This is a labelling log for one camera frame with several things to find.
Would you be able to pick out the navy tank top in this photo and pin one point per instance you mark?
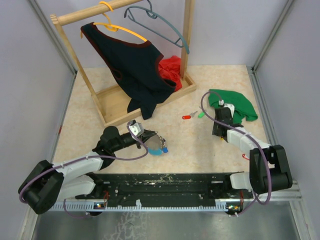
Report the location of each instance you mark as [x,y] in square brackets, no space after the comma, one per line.
[135,68]

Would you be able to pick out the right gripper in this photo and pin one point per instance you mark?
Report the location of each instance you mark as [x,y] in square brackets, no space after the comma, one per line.
[215,131]

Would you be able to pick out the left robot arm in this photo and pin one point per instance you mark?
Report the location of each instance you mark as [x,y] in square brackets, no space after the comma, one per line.
[49,183]

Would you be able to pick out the blue-grey hanger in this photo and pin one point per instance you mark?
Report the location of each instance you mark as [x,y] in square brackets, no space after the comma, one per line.
[157,24]

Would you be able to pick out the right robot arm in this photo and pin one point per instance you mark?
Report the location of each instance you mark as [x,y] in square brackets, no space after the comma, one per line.
[269,169]

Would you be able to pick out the red cloth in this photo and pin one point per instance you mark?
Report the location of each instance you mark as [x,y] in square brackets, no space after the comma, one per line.
[169,68]

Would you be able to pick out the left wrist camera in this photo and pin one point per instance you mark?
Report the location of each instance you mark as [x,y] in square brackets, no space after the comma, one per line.
[135,128]

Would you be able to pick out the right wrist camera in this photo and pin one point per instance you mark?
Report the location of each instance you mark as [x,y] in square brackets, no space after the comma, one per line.
[230,106]

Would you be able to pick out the key with red tag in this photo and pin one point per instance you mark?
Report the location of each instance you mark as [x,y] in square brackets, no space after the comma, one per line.
[187,117]

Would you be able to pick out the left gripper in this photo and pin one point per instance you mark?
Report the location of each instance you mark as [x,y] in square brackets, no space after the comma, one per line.
[148,133]

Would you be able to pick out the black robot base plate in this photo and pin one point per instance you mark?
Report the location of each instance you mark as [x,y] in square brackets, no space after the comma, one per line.
[164,189]

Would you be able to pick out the green cloth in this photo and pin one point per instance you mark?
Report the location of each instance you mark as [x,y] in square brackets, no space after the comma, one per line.
[243,108]

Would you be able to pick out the wooden clothes rack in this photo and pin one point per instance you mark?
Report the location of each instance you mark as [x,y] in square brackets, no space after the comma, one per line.
[112,102]

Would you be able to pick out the key with green tag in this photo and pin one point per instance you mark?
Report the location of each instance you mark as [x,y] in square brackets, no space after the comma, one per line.
[201,115]

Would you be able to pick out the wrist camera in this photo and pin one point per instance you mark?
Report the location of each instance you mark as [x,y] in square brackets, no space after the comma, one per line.
[230,106]
[135,128]

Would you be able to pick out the yellow hanger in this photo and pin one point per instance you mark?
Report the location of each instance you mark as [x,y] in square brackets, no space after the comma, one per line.
[111,27]

